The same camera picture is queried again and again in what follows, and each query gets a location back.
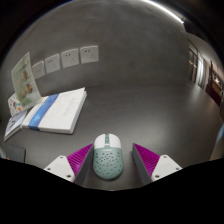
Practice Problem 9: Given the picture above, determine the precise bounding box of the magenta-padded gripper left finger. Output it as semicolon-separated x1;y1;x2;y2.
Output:
43;143;95;187

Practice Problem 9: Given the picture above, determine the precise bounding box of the white book with blue band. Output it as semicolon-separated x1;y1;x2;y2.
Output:
21;87;88;135

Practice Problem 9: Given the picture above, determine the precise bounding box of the green and white computer mouse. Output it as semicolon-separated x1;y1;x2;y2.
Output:
92;133;125;181

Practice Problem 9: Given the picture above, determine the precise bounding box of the green food menu stand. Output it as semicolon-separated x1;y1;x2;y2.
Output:
10;51;43;112

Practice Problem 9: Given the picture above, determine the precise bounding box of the grey striped magazine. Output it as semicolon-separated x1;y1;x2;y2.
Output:
3;109;28;142

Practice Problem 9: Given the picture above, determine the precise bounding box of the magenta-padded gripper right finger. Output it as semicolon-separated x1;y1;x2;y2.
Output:
131;142;184;186

